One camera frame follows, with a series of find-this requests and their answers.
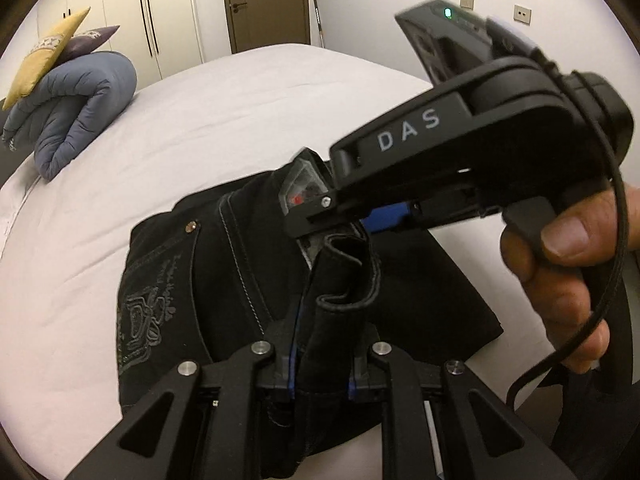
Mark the slim metal pole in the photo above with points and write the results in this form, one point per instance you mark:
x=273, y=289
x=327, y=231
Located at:
x=319, y=22

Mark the rolled blue duvet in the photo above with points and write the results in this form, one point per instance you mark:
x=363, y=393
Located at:
x=80, y=100

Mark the person's right hand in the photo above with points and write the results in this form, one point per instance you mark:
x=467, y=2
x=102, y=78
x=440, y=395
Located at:
x=555, y=290

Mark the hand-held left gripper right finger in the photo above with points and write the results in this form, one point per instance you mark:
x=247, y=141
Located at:
x=354, y=375

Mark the black denim pants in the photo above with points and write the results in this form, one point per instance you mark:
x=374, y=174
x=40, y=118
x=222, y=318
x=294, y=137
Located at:
x=225, y=285

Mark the wall socket plate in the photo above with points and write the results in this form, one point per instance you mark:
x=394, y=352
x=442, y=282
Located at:
x=522, y=14

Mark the brown door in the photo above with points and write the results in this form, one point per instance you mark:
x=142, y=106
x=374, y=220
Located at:
x=267, y=5

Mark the white pillow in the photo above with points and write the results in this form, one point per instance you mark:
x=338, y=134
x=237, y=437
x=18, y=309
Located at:
x=12, y=195

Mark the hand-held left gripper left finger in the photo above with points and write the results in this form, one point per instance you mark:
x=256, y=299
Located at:
x=295, y=355

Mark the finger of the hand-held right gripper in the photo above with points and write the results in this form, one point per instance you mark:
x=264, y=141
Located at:
x=310, y=210
x=387, y=217

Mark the bed with white sheet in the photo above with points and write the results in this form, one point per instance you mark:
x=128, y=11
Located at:
x=225, y=125

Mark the wall switch plate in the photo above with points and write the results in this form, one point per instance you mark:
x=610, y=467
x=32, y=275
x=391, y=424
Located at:
x=467, y=1

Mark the purple cushion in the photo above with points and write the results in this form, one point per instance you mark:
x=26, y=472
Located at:
x=92, y=40

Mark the yellow cushion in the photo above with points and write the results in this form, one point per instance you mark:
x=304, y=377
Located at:
x=42, y=55

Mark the white wardrobe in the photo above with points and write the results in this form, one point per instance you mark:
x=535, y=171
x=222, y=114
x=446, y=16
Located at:
x=125, y=5

